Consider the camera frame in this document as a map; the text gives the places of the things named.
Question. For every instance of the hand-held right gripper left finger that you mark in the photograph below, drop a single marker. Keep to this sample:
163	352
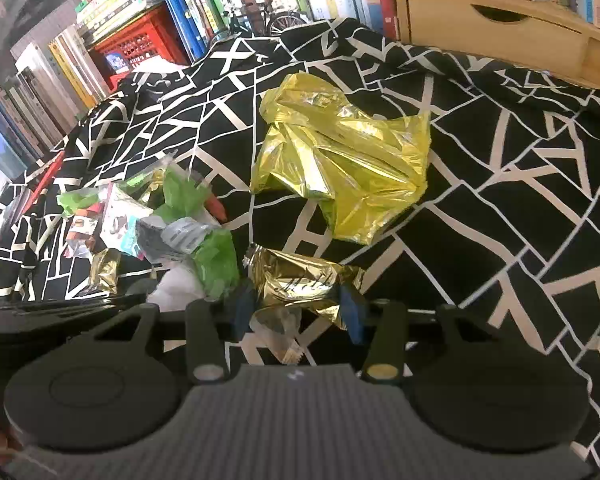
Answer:
243	310

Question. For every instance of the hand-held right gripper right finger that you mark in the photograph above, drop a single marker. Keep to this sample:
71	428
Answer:
354	317

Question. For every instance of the gold foil snack wrapper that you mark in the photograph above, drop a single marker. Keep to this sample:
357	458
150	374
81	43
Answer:
105	267
300	275

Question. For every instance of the white tissue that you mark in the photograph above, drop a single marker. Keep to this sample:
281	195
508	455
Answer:
177	285

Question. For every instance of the macaron print snack wrapper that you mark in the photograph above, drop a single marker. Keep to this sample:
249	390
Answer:
82	232

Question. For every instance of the grey foil wrapper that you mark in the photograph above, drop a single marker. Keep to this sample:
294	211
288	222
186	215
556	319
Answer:
170	237

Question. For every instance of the red and white small packet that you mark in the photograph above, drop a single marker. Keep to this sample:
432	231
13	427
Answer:
217	207

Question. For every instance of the white and teal packet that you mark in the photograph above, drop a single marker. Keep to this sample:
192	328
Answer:
120	220

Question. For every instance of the small green wrapper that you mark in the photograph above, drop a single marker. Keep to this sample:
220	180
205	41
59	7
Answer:
77	200

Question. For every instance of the green and clear plastic wrapper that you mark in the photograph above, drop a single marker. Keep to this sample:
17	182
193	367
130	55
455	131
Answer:
180	195

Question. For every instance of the large gold foil bag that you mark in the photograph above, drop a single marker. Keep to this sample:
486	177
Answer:
340	160

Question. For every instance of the red folder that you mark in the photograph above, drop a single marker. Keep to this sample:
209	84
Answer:
47	177

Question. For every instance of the black white patterned cloth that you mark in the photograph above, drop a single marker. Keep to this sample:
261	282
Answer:
480	210

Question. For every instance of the row of pale-spined books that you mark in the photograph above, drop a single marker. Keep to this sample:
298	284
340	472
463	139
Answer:
55	75

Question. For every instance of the white crumpled paper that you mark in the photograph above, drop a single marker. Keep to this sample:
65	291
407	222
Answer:
155	67

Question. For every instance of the red plastic crate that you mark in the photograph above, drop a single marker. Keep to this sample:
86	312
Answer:
135	40

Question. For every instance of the miniature bicycle model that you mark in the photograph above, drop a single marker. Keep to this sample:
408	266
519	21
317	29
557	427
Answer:
280	22

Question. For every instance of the wooden drawer box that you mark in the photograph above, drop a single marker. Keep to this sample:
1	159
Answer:
480	30

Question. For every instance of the stack of flat books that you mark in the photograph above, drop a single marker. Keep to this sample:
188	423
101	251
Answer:
115	0

